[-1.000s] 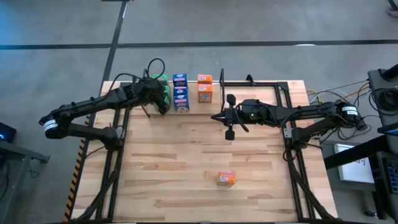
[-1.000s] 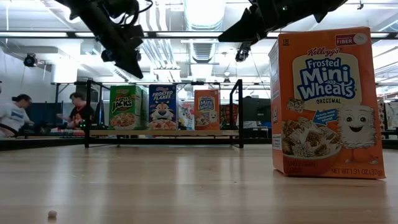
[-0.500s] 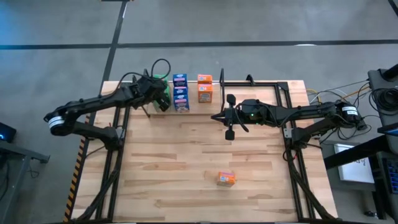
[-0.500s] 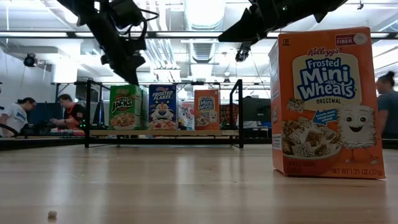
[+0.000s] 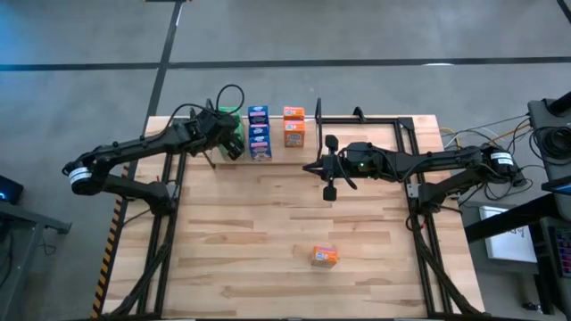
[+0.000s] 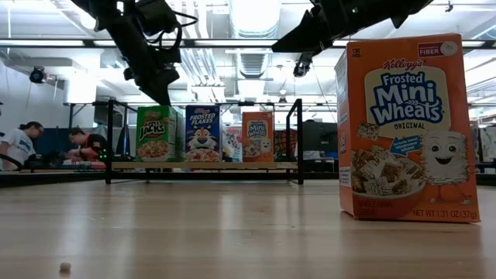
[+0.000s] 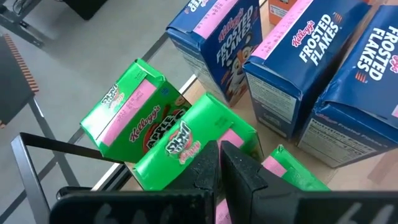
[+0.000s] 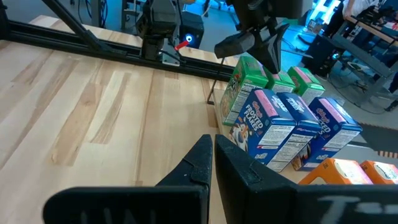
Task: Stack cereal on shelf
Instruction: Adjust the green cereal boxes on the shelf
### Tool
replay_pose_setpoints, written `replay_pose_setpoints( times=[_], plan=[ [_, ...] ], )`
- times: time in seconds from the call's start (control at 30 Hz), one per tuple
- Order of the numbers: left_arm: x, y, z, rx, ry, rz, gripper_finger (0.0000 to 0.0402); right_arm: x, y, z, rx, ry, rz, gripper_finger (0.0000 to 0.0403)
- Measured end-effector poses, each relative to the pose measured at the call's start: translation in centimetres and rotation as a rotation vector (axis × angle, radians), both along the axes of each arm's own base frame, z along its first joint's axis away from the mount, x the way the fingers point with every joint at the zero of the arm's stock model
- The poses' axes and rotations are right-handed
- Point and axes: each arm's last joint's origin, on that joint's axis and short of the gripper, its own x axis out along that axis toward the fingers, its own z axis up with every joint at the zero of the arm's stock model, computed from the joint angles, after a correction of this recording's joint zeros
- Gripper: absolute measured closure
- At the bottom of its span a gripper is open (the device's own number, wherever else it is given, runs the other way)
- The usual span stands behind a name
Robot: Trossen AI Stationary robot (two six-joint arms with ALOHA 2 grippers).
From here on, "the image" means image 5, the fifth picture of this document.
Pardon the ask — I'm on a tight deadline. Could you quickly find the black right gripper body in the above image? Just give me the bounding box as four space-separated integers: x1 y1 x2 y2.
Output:
323 135 349 202

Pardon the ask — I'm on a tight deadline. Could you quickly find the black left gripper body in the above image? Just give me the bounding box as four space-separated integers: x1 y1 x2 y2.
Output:
191 109 246 161

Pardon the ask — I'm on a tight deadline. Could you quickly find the orange Mini Wheats cereal box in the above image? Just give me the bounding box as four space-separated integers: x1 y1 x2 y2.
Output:
310 245 340 269
282 105 306 122
283 119 307 149

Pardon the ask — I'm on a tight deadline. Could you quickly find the yellow black hazard tape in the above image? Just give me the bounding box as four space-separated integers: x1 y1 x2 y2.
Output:
90 190 125 320

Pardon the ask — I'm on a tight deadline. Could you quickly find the black diagonal beam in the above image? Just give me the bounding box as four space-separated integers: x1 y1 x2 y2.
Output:
462 175 571 244

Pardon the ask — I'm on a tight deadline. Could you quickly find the white board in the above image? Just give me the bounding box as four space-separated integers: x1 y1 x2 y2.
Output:
478 205 540 265

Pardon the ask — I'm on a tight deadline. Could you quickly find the grey metal stand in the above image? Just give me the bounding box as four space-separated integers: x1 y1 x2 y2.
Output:
0 200 72 321

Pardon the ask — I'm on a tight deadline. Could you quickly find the grey desk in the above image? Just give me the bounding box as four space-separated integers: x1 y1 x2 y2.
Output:
458 199 571 321

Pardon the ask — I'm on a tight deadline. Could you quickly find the black device with blue light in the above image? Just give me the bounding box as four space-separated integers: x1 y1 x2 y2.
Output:
0 174 25 205

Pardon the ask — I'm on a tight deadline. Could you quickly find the grey equipment cart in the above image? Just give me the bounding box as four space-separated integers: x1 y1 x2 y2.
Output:
527 91 571 179

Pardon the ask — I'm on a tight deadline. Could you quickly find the blue lit screen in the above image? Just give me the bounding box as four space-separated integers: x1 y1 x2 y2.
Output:
541 176 571 197

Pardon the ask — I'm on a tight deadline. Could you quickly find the black stand pole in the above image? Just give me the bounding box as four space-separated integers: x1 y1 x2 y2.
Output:
547 90 571 116

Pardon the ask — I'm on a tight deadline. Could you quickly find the black keyboard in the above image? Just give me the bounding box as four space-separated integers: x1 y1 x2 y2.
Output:
551 225 571 278

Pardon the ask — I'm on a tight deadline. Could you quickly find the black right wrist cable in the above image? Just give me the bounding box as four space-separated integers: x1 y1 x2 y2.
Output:
337 147 359 191

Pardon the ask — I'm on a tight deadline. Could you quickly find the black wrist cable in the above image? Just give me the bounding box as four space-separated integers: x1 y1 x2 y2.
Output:
162 83 246 135
337 147 359 191

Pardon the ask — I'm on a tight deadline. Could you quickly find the wooden shelf with black frame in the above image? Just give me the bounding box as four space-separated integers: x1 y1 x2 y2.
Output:
198 97 325 169

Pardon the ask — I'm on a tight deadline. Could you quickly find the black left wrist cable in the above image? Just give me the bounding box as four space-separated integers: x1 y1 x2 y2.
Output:
162 83 246 135

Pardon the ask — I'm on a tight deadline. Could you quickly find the black aluminium table frame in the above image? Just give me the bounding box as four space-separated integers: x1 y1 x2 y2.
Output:
101 105 485 320

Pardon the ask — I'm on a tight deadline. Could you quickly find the white cable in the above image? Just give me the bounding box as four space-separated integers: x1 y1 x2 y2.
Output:
439 114 532 151

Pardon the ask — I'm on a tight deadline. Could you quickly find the yellow cable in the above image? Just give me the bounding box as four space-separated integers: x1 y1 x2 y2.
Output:
472 122 534 153

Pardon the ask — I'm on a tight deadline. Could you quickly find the black cable coil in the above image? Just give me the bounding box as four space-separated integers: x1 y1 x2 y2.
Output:
529 125 571 161

